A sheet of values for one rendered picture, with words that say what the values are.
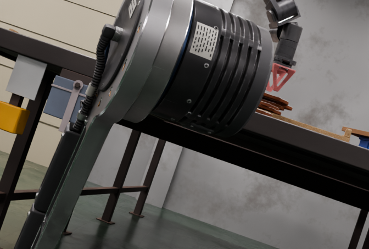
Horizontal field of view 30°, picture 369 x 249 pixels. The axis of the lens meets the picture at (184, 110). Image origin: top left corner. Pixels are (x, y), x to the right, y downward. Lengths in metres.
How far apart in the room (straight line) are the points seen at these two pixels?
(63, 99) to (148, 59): 1.23
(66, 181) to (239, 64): 0.31
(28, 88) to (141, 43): 1.31
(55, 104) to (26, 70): 0.16
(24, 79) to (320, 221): 5.80
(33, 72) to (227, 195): 5.54
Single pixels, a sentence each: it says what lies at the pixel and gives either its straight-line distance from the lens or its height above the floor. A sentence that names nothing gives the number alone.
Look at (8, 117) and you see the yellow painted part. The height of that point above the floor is 0.66.
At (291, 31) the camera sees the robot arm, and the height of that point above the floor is 1.17.
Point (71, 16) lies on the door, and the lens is 7.77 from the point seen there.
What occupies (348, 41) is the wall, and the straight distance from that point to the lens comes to 7.76.
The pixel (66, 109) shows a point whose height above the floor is 0.74.
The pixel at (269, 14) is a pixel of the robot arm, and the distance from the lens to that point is 2.03.
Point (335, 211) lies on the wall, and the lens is 7.67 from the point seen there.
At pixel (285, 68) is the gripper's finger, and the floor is 1.06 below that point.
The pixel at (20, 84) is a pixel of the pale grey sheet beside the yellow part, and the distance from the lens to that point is 2.17.
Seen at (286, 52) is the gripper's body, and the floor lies 1.11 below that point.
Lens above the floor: 0.77
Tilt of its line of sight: 2 degrees up
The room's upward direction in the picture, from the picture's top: 19 degrees clockwise
